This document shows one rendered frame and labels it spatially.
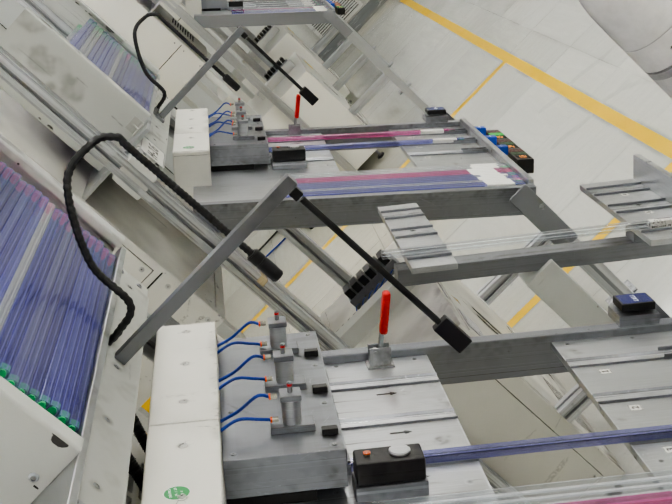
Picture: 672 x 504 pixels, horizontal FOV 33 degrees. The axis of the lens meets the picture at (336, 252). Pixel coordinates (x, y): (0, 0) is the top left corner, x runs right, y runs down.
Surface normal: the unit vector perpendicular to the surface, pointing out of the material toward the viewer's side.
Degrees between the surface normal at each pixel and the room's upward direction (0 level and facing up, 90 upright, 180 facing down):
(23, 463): 90
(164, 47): 90
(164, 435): 43
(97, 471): 90
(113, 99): 90
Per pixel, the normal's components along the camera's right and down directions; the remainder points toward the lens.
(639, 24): -0.18, 0.63
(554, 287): 0.11, 0.31
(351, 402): -0.05, -0.95
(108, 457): 0.69, -0.71
